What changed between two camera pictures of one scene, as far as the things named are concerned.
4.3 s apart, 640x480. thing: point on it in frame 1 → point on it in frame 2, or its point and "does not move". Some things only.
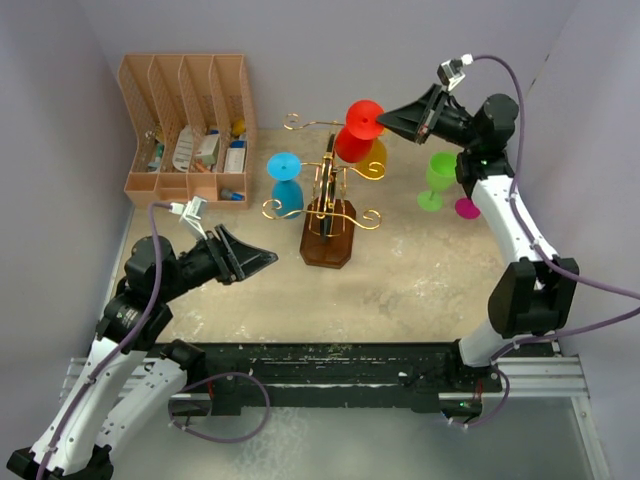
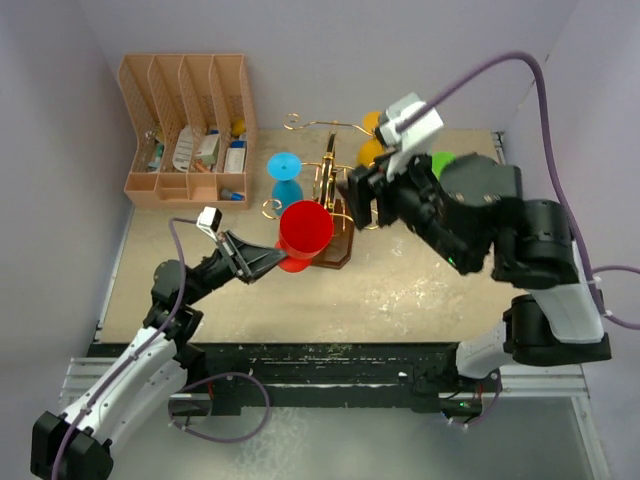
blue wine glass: (287, 194) does not move
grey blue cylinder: (227, 195) does not move
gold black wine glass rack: (329, 221) does not move
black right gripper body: (449, 124) → (410, 196)
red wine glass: (354, 142) → (305, 229)
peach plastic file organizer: (194, 128) does not move
